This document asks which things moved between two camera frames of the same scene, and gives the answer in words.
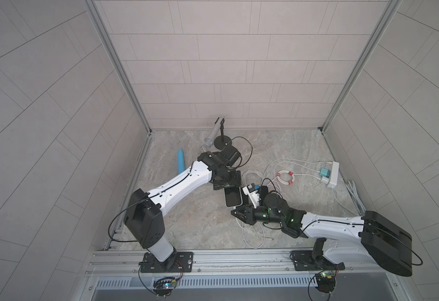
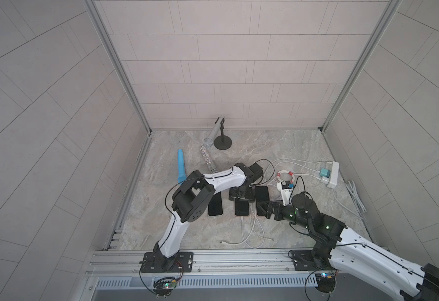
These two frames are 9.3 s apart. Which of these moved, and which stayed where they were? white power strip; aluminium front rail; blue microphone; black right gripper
Moved: black right gripper
Stayed: blue microphone; aluminium front rail; white power strip
